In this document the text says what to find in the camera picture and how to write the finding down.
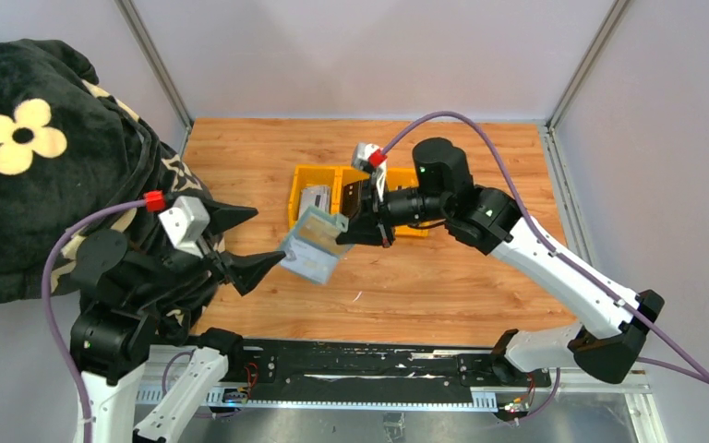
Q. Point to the middle yellow bin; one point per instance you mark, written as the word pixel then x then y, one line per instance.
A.
pixel 367 223

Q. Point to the right yellow bin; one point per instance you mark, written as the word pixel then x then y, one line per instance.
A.
pixel 403 180

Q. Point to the black floral blanket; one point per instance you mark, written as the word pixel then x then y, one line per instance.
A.
pixel 67 149

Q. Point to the yellow bin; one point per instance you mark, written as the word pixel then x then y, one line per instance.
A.
pixel 306 175
pixel 367 223
pixel 403 180

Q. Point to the left yellow bin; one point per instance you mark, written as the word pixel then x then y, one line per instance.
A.
pixel 306 175

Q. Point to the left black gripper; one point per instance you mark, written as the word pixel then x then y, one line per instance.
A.
pixel 219 247

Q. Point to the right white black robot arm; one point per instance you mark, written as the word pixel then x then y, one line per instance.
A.
pixel 612 321

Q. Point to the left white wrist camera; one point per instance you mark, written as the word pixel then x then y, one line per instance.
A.
pixel 184 224

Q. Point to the aluminium frame post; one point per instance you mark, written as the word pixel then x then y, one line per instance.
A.
pixel 595 48
pixel 136 24

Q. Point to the right aluminium frame post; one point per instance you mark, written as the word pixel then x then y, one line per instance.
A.
pixel 595 48

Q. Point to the silver cards in left bin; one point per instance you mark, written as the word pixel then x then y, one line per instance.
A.
pixel 318 196

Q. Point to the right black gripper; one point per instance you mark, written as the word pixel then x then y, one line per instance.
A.
pixel 367 211

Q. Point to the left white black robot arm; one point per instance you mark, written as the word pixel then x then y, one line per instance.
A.
pixel 137 299

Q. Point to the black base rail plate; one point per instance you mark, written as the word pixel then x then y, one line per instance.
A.
pixel 371 374

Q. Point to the black card holder in bin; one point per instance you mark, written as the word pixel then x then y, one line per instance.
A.
pixel 354 199

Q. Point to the green card holder wallet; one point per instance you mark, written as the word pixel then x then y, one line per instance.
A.
pixel 310 248

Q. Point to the left aluminium frame post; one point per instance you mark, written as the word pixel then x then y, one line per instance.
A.
pixel 136 24

